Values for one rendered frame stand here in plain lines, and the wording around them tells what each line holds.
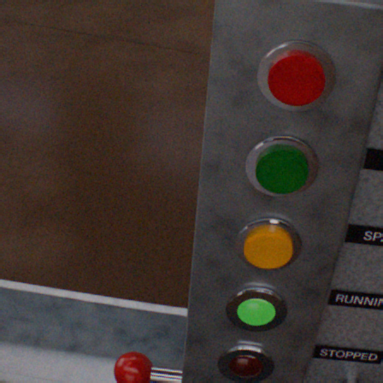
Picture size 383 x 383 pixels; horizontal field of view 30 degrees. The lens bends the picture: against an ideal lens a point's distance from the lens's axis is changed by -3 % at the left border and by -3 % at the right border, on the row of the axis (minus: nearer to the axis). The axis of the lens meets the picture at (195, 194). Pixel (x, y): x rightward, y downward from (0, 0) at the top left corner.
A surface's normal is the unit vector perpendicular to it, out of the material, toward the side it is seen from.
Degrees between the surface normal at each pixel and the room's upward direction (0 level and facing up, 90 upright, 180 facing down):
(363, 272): 90
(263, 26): 90
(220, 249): 90
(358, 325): 90
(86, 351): 1
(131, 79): 0
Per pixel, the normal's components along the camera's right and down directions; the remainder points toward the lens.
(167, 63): 0.07, -0.79
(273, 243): -0.10, 0.60
